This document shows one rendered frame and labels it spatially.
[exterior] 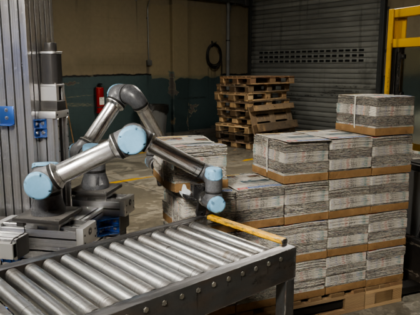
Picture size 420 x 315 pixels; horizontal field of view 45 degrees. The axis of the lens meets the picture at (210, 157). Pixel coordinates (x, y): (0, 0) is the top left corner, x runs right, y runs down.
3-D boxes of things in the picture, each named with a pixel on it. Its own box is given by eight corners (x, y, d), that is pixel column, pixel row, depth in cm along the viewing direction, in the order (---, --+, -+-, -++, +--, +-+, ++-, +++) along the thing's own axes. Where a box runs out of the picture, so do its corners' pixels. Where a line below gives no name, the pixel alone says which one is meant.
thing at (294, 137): (255, 135, 302) (255, 133, 301) (296, 132, 312) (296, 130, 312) (286, 143, 268) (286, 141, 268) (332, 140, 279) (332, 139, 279)
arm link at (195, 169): (115, 138, 230) (209, 186, 240) (114, 141, 219) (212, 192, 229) (127, 115, 229) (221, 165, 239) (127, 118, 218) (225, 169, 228)
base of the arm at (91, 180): (75, 189, 269) (75, 171, 267) (88, 183, 283) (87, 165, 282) (102, 190, 266) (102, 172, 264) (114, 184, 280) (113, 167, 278)
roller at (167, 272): (117, 252, 197) (117, 239, 196) (195, 290, 162) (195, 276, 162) (106, 254, 194) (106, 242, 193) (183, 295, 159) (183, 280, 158)
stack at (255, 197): (163, 315, 301) (160, 179, 287) (327, 284, 345) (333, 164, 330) (185, 349, 266) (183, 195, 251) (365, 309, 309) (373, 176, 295)
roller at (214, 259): (157, 242, 210) (159, 230, 209) (237, 276, 175) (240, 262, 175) (147, 242, 206) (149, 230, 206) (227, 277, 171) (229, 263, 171)
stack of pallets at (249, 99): (257, 138, 1056) (257, 75, 1033) (294, 143, 991) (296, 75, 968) (212, 145, 963) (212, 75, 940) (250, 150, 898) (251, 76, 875)
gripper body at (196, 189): (204, 180, 243) (213, 185, 232) (204, 198, 244) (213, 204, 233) (189, 182, 240) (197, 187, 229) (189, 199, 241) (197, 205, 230)
